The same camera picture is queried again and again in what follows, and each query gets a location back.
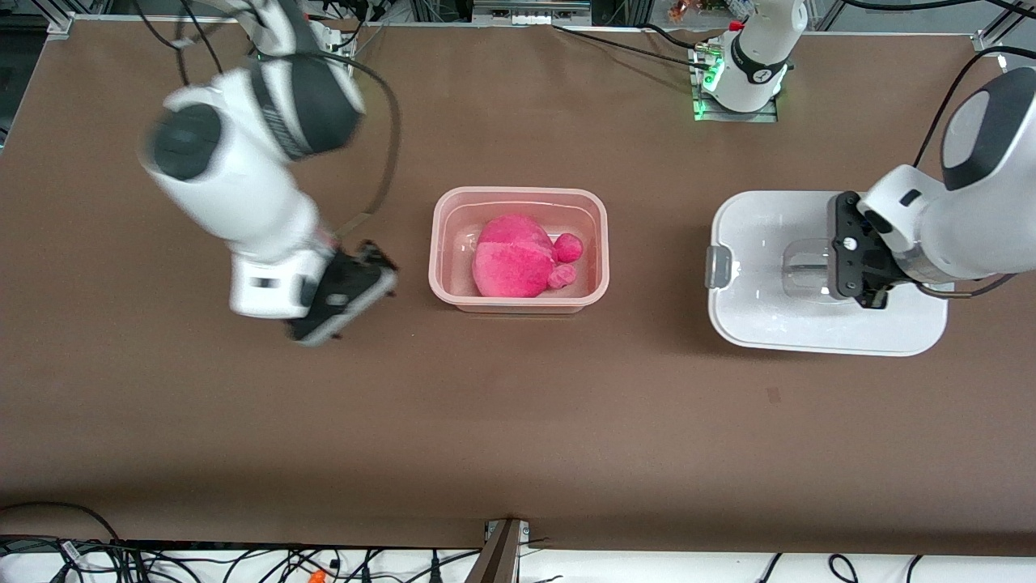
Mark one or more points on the translucent pink plastic box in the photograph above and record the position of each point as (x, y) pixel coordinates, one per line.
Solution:
(453, 296)

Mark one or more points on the copper coloured object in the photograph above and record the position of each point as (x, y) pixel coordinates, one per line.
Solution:
(679, 10)

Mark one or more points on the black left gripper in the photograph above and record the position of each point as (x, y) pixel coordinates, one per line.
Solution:
(884, 282)

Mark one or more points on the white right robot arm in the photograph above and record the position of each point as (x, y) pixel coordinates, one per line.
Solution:
(243, 194)

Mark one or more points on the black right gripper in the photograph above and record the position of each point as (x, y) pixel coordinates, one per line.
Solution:
(374, 254)

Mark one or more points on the pink plush toy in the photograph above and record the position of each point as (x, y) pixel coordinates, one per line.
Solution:
(510, 259)

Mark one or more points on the aluminium camera post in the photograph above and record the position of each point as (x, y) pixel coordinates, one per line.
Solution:
(498, 559)

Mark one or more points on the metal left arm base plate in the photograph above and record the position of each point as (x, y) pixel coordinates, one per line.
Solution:
(736, 117)

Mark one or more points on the aluminium frame corner bracket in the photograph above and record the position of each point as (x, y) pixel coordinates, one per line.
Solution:
(61, 26)

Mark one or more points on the aluminium frame corner profile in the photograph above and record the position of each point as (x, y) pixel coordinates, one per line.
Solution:
(989, 40)

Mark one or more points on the grey metal device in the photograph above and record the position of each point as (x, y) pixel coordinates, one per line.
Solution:
(530, 12)

